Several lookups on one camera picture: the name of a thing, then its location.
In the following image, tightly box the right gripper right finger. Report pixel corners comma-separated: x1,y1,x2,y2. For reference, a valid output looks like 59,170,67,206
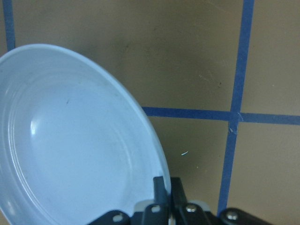
171,177,211,225

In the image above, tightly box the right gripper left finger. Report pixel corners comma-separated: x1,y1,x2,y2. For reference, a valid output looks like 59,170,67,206
142,176,169,225

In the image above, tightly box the blue plate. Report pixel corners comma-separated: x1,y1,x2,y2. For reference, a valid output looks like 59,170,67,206
0,44,171,225

